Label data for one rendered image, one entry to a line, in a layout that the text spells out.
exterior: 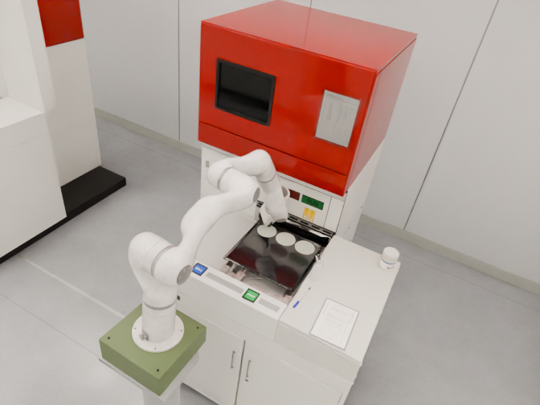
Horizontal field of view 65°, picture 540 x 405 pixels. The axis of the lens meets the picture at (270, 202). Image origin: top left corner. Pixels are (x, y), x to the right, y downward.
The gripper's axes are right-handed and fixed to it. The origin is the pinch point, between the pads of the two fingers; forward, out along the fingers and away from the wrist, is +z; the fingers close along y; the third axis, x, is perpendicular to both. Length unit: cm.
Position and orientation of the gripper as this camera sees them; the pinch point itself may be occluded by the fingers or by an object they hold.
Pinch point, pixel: (263, 221)
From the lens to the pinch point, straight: 220.1
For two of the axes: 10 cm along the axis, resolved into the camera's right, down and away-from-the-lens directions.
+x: 9.2, -1.3, 3.7
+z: -2.7, 4.7, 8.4
